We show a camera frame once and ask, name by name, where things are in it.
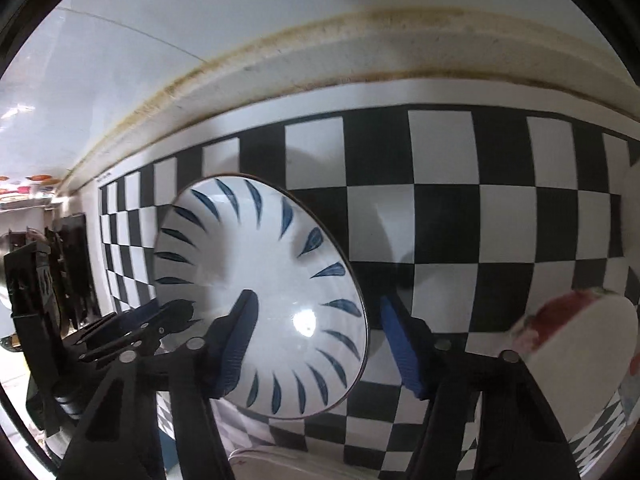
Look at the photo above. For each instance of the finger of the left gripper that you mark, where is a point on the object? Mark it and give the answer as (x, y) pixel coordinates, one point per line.
(148, 324)

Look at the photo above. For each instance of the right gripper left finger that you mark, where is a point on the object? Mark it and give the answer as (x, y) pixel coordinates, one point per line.
(201, 370)

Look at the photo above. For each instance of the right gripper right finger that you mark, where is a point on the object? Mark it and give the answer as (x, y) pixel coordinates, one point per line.
(438, 376)

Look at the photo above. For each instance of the white plate blue leaf rim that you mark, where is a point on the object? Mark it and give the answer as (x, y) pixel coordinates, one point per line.
(304, 334)

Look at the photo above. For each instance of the black white checkered mat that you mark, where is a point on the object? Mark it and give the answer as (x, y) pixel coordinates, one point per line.
(473, 215)

